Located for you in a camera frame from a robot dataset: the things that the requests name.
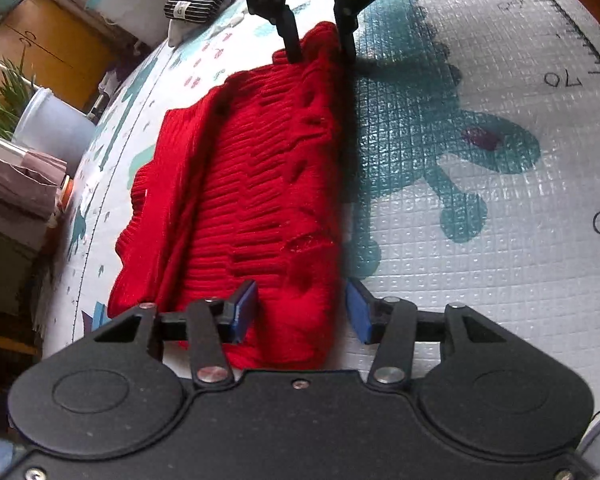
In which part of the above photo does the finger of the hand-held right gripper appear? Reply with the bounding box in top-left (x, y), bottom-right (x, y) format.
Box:
top-left (274, 4), bottom-right (304, 64)
top-left (331, 0), bottom-right (359, 64)

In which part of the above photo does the pale folded cloth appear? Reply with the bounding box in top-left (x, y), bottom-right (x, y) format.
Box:
top-left (167, 17), bottom-right (206, 46)

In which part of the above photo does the yellow wooden cabinet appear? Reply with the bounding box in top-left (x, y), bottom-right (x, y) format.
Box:
top-left (0, 0), bottom-right (111, 111)

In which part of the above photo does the red knit sweater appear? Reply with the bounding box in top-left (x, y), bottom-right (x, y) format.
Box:
top-left (107, 20), bottom-right (352, 369)

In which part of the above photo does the white bucket with teal rim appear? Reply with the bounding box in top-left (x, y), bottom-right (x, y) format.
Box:
top-left (83, 0), bottom-right (174, 44)

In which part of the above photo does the dark cloth heap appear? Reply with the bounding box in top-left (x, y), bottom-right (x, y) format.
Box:
top-left (97, 39), bottom-right (151, 106)

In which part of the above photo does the pink curtain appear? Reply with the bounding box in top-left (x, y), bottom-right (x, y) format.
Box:
top-left (0, 132), bottom-right (69, 221)

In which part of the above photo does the printed animal play mat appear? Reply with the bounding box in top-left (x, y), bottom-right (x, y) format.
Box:
top-left (45, 0), bottom-right (600, 412)

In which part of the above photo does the green potted plant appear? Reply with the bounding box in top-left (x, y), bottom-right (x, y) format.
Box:
top-left (0, 47), bottom-right (39, 141)

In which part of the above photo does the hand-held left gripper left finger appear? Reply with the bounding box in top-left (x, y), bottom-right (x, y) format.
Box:
top-left (93, 279), bottom-right (259, 390)

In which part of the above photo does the white plant pot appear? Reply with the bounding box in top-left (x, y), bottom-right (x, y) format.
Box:
top-left (12, 86), bottom-right (97, 174)

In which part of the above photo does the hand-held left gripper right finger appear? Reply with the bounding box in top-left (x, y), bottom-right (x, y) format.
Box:
top-left (344, 279), bottom-right (509, 388)

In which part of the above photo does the wooden chair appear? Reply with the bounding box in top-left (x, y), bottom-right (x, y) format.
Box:
top-left (0, 327), bottom-right (41, 396)

